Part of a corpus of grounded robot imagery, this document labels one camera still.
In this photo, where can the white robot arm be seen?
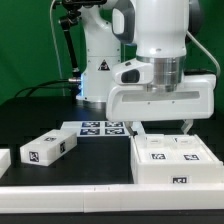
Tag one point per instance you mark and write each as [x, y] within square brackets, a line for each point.
[151, 31]

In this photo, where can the white cabinet top block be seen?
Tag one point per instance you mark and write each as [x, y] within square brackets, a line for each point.
[49, 147]

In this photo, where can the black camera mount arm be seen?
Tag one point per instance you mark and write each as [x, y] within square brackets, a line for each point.
[73, 14]

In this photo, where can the white workspace border frame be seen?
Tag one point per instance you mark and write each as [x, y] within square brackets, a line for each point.
[43, 190]

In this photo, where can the white marker base plate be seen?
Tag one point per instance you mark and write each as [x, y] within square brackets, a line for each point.
[95, 128]

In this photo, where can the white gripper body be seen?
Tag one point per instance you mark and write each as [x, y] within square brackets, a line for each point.
[192, 99]

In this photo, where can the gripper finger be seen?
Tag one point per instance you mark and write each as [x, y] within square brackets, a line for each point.
[129, 128]
[187, 124]

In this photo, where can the white cabinet body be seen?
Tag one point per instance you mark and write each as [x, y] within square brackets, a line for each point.
[176, 171]

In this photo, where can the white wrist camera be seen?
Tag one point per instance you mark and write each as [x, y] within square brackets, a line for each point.
[132, 72]

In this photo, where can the white door panel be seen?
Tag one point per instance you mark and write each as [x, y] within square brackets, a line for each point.
[189, 148]
[153, 148]

